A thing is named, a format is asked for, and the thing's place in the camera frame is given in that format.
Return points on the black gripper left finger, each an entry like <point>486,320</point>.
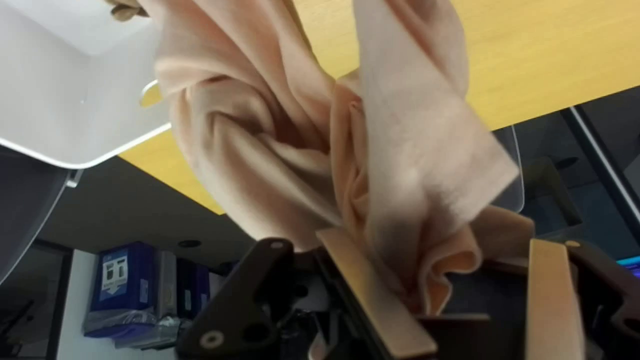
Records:
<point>373,300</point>

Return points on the peach t-shirt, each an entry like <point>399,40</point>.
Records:
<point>300,132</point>

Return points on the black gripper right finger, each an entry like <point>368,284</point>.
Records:
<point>552,300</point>

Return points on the white plastic bin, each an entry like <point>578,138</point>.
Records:
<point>67,80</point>

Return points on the blue labelled box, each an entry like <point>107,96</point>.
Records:
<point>122,293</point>

